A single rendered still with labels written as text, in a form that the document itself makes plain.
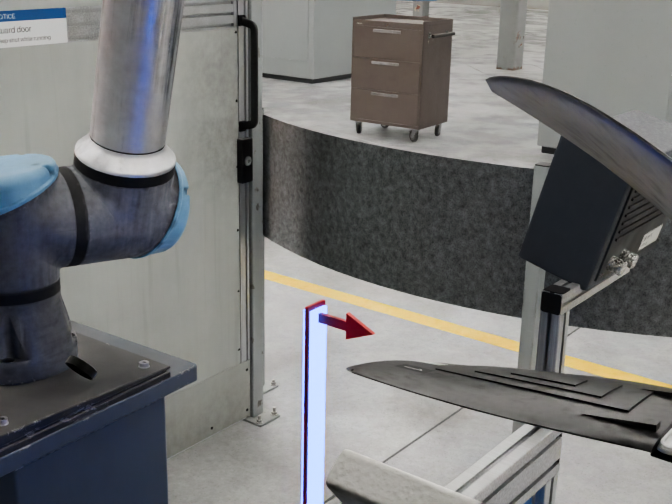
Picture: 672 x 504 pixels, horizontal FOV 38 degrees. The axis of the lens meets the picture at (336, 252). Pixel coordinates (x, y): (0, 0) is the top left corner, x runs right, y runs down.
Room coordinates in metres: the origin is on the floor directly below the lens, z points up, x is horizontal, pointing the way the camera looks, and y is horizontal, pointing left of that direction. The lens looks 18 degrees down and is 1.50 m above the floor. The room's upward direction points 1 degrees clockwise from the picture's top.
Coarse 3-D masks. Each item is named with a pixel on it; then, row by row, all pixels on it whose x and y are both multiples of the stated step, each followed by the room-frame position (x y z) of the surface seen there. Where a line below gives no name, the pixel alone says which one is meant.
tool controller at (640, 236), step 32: (640, 128) 1.39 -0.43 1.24; (576, 160) 1.27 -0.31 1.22; (544, 192) 1.29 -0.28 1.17; (576, 192) 1.26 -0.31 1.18; (608, 192) 1.24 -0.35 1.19; (544, 224) 1.29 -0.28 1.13; (576, 224) 1.26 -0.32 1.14; (608, 224) 1.24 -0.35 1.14; (640, 224) 1.32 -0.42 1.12; (544, 256) 1.29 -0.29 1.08; (576, 256) 1.26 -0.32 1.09; (608, 256) 1.26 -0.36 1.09; (640, 256) 1.40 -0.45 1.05
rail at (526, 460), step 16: (528, 432) 1.20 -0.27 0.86; (544, 432) 1.20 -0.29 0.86; (560, 432) 1.23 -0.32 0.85; (496, 448) 1.15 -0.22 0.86; (512, 448) 1.17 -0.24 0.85; (528, 448) 1.16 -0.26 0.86; (544, 448) 1.21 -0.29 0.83; (560, 448) 1.23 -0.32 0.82; (480, 464) 1.11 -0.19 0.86; (496, 464) 1.11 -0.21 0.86; (512, 464) 1.11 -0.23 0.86; (528, 464) 1.16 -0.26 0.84; (544, 464) 1.19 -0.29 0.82; (464, 480) 1.07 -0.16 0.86; (480, 480) 1.07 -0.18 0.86; (496, 480) 1.08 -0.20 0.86; (512, 480) 1.12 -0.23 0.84; (528, 480) 1.16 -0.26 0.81; (544, 480) 1.20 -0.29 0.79; (480, 496) 1.05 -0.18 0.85; (496, 496) 1.08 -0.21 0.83; (512, 496) 1.12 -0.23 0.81; (528, 496) 1.16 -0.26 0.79
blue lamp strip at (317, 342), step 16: (320, 336) 0.80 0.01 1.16; (320, 352) 0.80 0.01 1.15; (320, 368) 0.80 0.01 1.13; (320, 384) 0.80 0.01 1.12; (320, 400) 0.80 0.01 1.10; (320, 416) 0.80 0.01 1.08; (320, 432) 0.80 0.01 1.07; (320, 448) 0.80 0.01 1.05; (320, 464) 0.80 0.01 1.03; (320, 480) 0.80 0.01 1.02; (320, 496) 0.80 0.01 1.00
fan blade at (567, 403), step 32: (416, 384) 0.65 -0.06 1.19; (448, 384) 0.66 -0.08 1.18; (480, 384) 0.67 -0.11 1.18; (512, 384) 0.67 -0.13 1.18; (544, 384) 0.67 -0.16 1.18; (576, 384) 0.67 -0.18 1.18; (608, 384) 0.67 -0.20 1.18; (640, 384) 0.68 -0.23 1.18; (512, 416) 0.61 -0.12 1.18; (544, 416) 0.61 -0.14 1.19; (576, 416) 0.61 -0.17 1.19; (608, 416) 0.61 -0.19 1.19; (640, 416) 0.61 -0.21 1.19; (640, 448) 0.57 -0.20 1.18
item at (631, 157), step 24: (504, 96) 0.55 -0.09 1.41; (528, 96) 0.51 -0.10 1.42; (552, 96) 0.46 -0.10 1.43; (552, 120) 0.52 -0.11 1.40; (576, 120) 0.47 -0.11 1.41; (600, 120) 0.42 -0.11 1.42; (576, 144) 0.55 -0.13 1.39; (600, 144) 0.47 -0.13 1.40; (624, 144) 0.41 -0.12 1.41; (648, 144) 0.38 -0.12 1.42; (624, 168) 0.47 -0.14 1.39; (648, 168) 0.41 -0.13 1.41; (648, 192) 0.47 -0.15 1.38
